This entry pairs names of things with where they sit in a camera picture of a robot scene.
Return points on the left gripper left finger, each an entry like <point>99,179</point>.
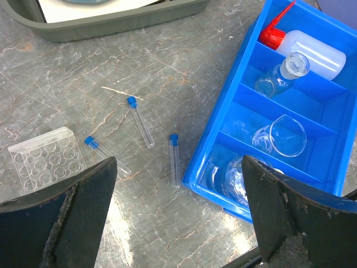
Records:
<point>60,225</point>

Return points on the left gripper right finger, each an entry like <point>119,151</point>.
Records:
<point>297,225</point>

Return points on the round glass flask white stopper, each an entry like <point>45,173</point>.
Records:
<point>229,181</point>

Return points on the test tube blue cap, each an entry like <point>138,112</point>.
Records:
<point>174,157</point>
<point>141,123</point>
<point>122,170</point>

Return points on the clear glass beaker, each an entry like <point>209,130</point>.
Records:
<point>284,137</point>

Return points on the glass stoppered bottle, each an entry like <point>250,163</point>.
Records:
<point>282,76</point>

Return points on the white wash bottle red cap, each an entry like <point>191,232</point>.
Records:
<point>324,60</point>

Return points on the blue divided plastic tray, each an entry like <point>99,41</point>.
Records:
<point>325,108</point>

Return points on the grey plastic tray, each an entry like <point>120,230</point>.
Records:
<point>30,15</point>

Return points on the white square plate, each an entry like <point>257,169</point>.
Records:
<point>60,11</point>

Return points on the purple and blue organizer bins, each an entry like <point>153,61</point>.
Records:
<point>343,10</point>

